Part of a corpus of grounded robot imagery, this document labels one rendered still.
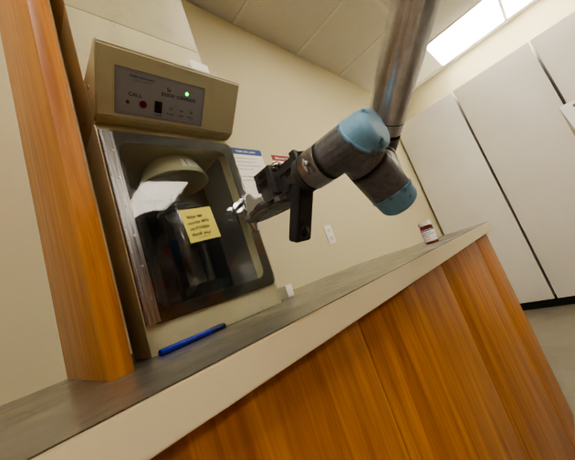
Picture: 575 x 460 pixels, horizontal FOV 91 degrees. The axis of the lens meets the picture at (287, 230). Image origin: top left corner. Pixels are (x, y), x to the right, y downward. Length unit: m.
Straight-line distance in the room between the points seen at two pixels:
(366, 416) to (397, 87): 0.53
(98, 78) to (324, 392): 0.66
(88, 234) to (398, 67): 0.56
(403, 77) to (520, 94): 2.82
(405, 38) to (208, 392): 0.55
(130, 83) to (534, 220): 3.14
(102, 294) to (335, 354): 0.34
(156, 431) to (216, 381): 0.06
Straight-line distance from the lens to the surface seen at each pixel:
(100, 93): 0.70
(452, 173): 3.37
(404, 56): 0.58
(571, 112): 0.97
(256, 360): 0.31
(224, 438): 0.34
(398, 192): 0.52
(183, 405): 0.28
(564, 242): 3.31
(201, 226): 0.65
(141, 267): 0.58
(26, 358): 0.99
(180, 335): 0.60
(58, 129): 0.58
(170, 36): 1.01
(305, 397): 0.40
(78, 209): 0.51
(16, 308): 1.00
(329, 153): 0.48
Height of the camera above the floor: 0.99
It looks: 10 degrees up
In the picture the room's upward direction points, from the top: 20 degrees counter-clockwise
